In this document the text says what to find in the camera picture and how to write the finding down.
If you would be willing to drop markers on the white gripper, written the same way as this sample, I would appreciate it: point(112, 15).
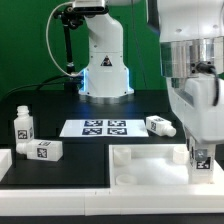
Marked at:
point(193, 105)

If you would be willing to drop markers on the paper sheet with tags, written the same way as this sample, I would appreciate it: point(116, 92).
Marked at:
point(104, 128)

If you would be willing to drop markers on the black camera on stand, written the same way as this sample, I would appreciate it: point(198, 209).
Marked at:
point(72, 14)

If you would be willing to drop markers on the white square table top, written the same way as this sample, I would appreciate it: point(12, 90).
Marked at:
point(152, 166)

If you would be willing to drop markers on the white U-shaped fence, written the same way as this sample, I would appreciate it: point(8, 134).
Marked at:
point(110, 201)

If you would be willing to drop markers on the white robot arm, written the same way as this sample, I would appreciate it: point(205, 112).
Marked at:
point(191, 34)

